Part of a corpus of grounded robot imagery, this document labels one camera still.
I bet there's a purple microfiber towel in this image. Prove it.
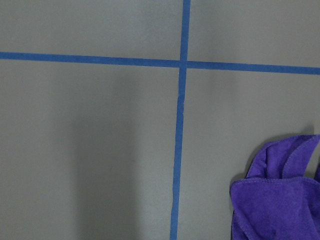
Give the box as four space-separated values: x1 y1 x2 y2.
230 134 320 240

